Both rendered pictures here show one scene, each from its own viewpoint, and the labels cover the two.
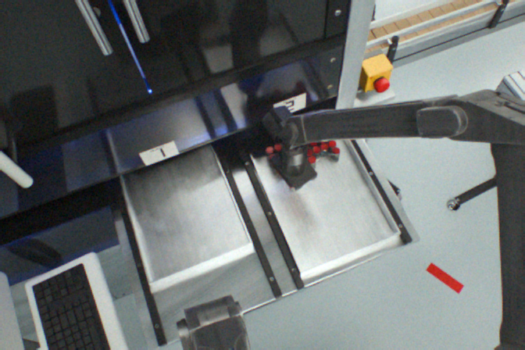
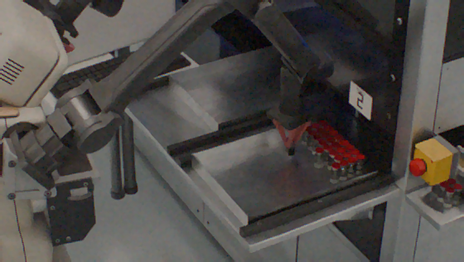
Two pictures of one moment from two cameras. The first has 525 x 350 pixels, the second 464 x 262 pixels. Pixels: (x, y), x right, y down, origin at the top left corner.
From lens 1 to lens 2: 2.01 m
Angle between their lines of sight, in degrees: 54
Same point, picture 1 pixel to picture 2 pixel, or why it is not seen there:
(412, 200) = not seen: outside the picture
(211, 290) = (171, 116)
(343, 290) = not seen: outside the picture
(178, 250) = (206, 94)
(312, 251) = (220, 172)
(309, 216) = (259, 167)
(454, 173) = not seen: outside the picture
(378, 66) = (432, 149)
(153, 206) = (248, 75)
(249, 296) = (167, 138)
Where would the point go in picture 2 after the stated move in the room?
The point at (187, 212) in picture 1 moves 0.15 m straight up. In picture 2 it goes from (246, 94) to (248, 43)
